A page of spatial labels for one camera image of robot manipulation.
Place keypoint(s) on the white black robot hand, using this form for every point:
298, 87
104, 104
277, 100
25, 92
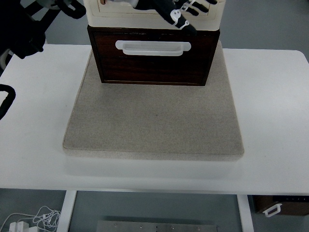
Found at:
164, 9

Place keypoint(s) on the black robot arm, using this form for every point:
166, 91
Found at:
19, 31

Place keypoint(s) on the cream cabinet with door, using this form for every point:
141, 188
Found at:
120, 23

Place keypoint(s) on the grey fabric mat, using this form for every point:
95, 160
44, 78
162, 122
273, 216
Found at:
154, 125

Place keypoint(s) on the white table leg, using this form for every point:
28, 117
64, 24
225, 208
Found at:
66, 212
245, 215

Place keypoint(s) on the white power adapter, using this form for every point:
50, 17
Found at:
18, 227

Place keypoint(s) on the dark brown cabinet base frame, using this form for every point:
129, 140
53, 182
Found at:
154, 72

